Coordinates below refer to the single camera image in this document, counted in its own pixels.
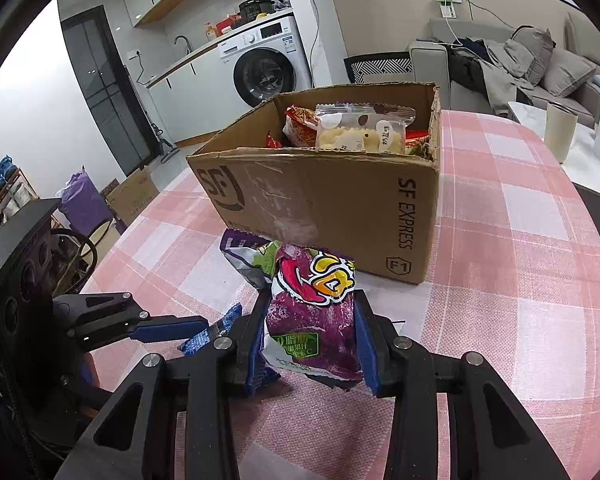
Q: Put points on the grey coat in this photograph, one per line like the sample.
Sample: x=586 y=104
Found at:
x=505 y=80

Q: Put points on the person's left hand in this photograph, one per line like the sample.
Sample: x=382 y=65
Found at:
x=90 y=371

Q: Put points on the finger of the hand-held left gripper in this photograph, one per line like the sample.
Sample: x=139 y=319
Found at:
x=170 y=329

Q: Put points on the white coffee table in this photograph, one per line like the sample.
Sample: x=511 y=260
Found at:
x=530 y=120

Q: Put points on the red container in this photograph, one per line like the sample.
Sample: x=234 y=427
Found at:
x=226 y=25

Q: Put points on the white kitchen counter cabinet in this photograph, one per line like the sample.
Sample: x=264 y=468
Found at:
x=195 y=95

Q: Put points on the off-white cup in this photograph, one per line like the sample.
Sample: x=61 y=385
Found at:
x=560 y=132

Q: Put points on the orange bottle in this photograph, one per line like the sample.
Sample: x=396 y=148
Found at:
x=210 y=31

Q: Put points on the orange red snack packet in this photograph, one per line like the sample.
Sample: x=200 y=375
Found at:
x=300 y=130

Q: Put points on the grey pillow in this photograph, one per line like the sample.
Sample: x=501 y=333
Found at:
x=535 y=50
x=567 y=72

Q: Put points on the wooden shoe rack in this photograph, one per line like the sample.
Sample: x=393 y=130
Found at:
x=15 y=200

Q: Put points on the black white patterned chair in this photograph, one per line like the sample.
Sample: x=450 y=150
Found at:
x=380 y=67

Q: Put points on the white power strip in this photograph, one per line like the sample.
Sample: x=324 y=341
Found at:
x=447 y=2

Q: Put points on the printed cardboard box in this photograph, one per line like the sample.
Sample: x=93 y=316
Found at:
x=330 y=210

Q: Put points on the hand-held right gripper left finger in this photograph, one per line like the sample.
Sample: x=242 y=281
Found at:
x=256 y=360

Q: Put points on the wooden chair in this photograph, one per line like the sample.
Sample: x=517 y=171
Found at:
x=102 y=240

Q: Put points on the purple bag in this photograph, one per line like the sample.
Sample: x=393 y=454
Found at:
x=82 y=205

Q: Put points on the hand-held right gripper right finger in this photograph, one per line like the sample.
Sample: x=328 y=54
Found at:
x=365 y=350

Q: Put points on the plain cardboard box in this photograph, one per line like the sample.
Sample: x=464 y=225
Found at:
x=132 y=195

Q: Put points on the black garment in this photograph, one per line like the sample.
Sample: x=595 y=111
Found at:
x=465 y=67

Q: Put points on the stick vacuum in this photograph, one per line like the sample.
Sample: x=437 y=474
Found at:
x=164 y=147

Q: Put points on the black rice cooker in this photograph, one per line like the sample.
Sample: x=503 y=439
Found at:
x=255 y=7

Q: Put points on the pink plaid tablecloth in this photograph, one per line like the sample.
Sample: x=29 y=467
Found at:
x=505 y=260

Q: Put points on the dark glass door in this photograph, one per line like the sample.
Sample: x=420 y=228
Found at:
x=100 y=85

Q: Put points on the kitchen faucet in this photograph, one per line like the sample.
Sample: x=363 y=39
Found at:
x=185 y=42

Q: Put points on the blue snack packet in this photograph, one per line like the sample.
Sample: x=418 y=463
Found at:
x=227 y=317

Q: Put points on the purple snack packet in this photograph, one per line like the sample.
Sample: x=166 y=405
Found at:
x=310 y=320
x=247 y=260

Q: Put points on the white washing machine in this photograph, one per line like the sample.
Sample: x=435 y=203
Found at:
x=265 y=77

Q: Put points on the grey sofa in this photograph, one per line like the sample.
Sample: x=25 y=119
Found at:
x=430 y=75

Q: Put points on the clear biscuit packet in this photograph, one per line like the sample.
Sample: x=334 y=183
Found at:
x=360 y=132

